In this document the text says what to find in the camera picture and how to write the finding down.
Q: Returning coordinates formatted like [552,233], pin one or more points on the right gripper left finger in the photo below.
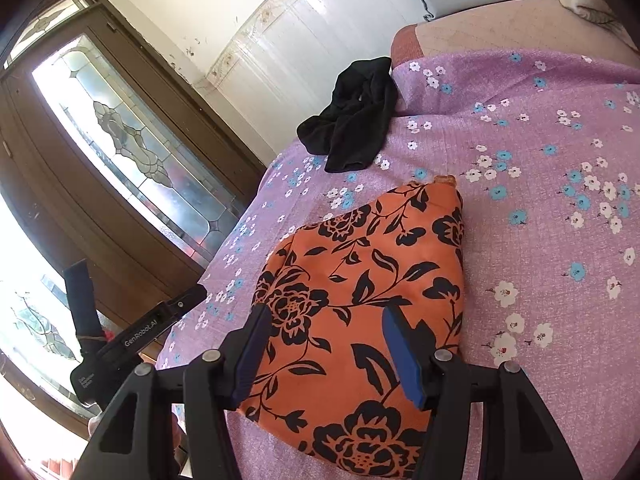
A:
[135,437]

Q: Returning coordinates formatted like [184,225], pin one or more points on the orange black floral blouse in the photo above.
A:
[327,384]

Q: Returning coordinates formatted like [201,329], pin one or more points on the person's left hand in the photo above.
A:
[175,439]

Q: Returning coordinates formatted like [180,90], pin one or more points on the wooden stained glass door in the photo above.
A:
[107,157]

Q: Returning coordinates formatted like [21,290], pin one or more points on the purple floral bed sheet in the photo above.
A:
[544,149]

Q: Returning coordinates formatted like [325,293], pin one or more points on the black crumpled garment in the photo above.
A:
[352,129]

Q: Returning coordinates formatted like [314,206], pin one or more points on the pink quilted mattress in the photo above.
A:
[511,25]

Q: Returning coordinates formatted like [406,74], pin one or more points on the beige floral blanket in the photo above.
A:
[596,12]

